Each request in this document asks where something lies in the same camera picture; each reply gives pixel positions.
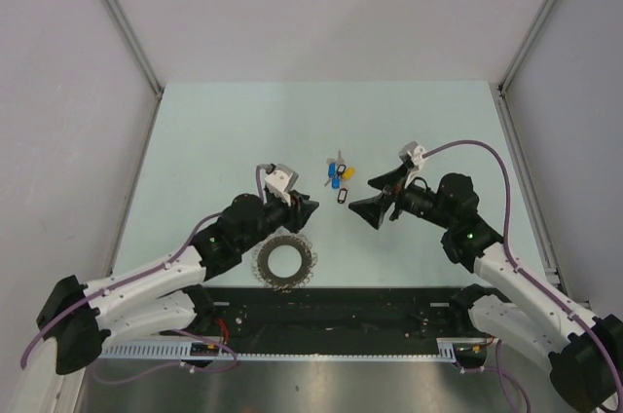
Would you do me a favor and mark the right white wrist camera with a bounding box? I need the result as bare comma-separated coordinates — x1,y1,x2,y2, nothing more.
398,141,426,183

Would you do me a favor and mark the right aluminium frame post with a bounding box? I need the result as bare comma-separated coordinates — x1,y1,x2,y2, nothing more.
496,0,560,96

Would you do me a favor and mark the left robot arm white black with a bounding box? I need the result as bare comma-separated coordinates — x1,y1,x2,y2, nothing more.
36,192,319,375

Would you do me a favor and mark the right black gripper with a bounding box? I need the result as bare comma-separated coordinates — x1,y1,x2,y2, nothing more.
348,164,454,230

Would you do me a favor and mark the aluminium frame post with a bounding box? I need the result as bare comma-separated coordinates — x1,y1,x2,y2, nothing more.
496,0,560,96
72,0,165,97

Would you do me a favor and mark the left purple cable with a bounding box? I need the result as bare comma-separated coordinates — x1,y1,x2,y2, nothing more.
18,165,281,385

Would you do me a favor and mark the yellow key tag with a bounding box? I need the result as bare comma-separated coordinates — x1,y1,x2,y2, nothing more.
342,168,355,180

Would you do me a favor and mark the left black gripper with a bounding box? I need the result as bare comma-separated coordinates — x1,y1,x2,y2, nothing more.
238,189,317,252

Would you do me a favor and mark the metal disc with keyrings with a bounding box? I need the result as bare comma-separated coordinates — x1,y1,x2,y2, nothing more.
252,233,317,292

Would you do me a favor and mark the silver key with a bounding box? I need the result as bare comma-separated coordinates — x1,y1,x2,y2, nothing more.
325,151,346,186

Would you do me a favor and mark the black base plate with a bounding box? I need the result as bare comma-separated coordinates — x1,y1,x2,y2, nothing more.
190,287,485,357

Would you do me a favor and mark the left aluminium frame post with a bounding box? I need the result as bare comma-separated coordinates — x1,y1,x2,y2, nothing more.
72,0,165,97

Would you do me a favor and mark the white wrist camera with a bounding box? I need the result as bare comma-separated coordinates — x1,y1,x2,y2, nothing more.
255,164,298,207
398,141,426,183

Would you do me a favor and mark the white slotted cable duct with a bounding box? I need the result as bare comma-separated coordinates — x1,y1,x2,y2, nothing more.
99,339,457,363

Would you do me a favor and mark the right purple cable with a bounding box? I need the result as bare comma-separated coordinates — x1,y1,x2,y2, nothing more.
421,138,623,413

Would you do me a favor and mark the purple cable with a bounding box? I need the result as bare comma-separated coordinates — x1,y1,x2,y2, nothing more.
18,165,281,385
421,138,623,413

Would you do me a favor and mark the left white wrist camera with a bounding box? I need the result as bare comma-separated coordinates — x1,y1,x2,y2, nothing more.
255,164,298,207

